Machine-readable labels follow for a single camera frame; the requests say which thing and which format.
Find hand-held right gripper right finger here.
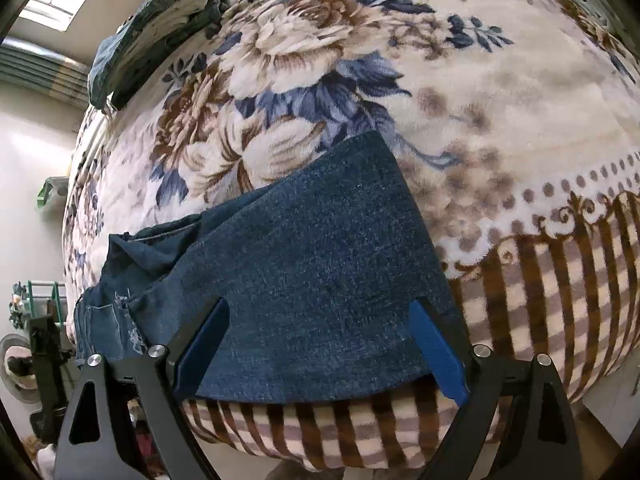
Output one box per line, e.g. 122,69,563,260
409,297,583,480

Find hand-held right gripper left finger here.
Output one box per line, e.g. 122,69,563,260
52,297,231,480

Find dark blue jeans pants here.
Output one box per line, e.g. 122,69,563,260
74,130,473,406

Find round grey disc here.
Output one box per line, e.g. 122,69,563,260
0,334,43,406

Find teal storage rack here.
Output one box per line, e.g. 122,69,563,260
9,280,68,322

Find green and white bag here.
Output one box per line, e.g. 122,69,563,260
37,175,70,211

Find floral checked blanket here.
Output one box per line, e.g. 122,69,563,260
60,0,640,472

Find grey-blue striped curtain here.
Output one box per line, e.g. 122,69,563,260
0,42,92,107

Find stack of folded jeans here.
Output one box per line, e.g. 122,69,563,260
87,0,233,111

